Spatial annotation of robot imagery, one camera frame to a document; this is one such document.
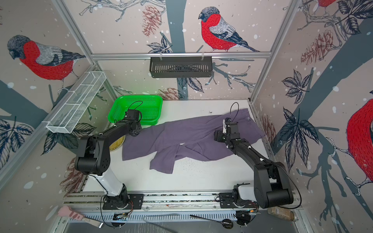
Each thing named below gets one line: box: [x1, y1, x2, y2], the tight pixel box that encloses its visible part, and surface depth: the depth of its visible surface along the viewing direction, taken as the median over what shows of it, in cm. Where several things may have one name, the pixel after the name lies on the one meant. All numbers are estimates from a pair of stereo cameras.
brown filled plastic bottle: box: [267, 206, 298, 222], surface depth 67 cm
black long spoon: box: [189, 214, 234, 230], surface depth 68 cm
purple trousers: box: [121, 108, 265, 174], surface depth 97 cm
